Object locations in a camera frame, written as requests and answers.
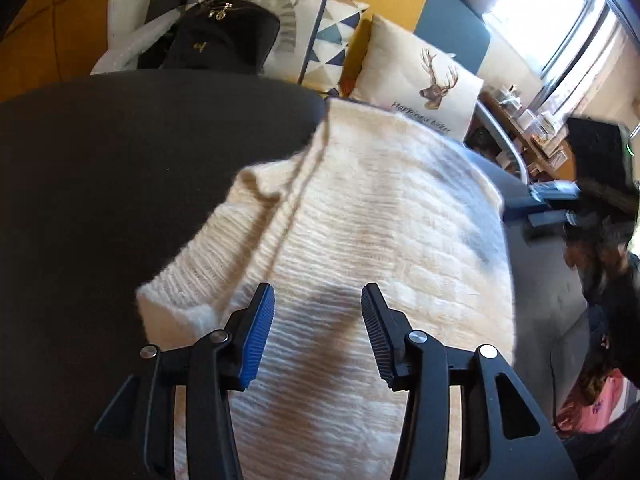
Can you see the triangle pattern pillow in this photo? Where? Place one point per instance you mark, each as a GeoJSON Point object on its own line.
{"type": "Point", "coordinates": [325, 30]}

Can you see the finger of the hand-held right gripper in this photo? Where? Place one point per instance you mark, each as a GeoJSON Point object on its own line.
{"type": "Point", "coordinates": [555, 191]}
{"type": "Point", "coordinates": [550, 219]}

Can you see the wooden side desk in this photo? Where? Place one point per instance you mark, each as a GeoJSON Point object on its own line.
{"type": "Point", "coordinates": [500, 107]}

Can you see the pink cloth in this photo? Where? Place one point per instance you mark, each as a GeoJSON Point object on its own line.
{"type": "Point", "coordinates": [590, 405]}

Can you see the pale sheer curtain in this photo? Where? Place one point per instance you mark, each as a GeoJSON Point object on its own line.
{"type": "Point", "coordinates": [600, 75]}

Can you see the cream knit sweater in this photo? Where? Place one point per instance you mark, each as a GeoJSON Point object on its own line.
{"type": "Point", "coordinates": [375, 210]}

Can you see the person's body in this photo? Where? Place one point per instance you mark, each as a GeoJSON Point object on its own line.
{"type": "Point", "coordinates": [625, 340]}

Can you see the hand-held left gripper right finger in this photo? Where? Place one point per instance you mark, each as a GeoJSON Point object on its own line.
{"type": "Point", "coordinates": [380, 340]}

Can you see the deer print pillow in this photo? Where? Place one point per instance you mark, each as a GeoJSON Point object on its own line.
{"type": "Point", "coordinates": [395, 75]}

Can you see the grey yellow blue sofa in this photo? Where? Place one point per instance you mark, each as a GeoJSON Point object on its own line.
{"type": "Point", "coordinates": [450, 15]}

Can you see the orange wooden wardrobe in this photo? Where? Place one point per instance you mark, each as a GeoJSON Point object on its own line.
{"type": "Point", "coordinates": [50, 25]}

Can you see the black handbag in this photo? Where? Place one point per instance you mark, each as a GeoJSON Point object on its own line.
{"type": "Point", "coordinates": [225, 45]}

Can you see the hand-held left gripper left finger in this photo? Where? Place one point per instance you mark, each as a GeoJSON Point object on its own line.
{"type": "Point", "coordinates": [257, 335]}

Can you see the window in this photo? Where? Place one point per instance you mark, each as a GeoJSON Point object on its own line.
{"type": "Point", "coordinates": [540, 20]}

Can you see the white canister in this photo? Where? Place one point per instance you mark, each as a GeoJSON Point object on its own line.
{"type": "Point", "coordinates": [527, 120]}

